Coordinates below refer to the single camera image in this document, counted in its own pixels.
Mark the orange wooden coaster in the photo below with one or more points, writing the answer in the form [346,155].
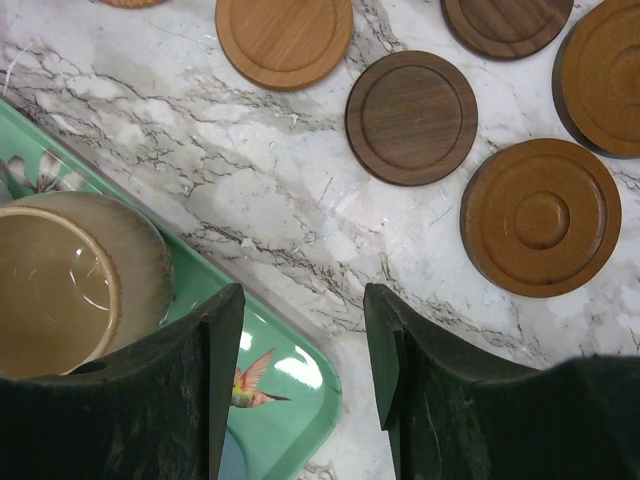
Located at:
[284,45]

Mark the woven coaster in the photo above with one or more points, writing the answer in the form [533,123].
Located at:
[132,4]

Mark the dark walnut wooden coaster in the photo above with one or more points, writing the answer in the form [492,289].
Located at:
[506,29]

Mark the blue ceramic mug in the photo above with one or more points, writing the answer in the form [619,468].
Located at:
[232,464]

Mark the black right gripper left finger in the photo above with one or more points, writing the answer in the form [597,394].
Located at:
[156,409]

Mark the green floral tray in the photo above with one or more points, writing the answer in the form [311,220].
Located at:
[278,438]

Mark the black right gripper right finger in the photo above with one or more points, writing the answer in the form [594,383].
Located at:
[455,411]

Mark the tan ceramic mug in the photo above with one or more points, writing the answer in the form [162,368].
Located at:
[82,275]

